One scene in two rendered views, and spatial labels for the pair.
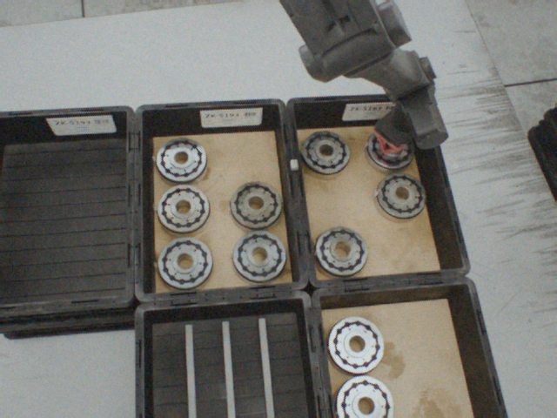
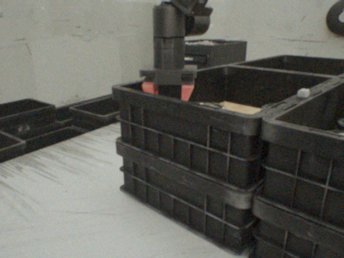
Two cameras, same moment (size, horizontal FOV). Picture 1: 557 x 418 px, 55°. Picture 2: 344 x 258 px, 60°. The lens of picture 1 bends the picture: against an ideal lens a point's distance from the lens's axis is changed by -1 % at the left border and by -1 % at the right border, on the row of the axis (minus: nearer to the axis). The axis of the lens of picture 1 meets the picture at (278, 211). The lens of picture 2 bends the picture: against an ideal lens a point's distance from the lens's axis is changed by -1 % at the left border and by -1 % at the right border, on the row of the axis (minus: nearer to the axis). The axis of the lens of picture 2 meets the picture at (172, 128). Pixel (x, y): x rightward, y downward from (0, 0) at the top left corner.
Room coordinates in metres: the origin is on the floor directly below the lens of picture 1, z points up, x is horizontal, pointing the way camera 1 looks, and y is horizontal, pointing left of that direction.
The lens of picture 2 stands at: (0.93, 0.26, 1.04)
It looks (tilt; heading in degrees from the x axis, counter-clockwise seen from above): 20 degrees down; 237
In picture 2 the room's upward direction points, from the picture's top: straight up
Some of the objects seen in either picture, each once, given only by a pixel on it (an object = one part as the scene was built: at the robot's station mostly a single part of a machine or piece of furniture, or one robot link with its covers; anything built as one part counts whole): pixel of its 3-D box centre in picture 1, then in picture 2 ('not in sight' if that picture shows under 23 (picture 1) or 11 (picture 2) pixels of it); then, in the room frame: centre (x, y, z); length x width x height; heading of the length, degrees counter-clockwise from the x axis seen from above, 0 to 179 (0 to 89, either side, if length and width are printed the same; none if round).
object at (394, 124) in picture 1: (406, 114); (169, 57); (0.63, -0.21, 0.98); 0.10 x 0.07 x 0.07; 143
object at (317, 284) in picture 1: (372, 184); (234, 86); (0.50, -0.17, 0.92); 0.40 x 0.30 x 0.02; 15
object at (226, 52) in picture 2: not in sight; (203, 97); (-0.58, -1.63, 0.45); 0.60 x 0.45 x 0.90; 21
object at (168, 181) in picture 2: not in sight; (229, 158); (0.50, -0.17, 0.76); 0.40 x 0.30 x 0.12; 15
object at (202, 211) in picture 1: (183, 208); not in sight; (0.41, 0.18, 0.86); 0.10 x 0.10 x 0.01
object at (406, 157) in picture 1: (391, 147); not in sight; (0.63, -0.21, 0.86); 0.10 x 0.10 x 0.01
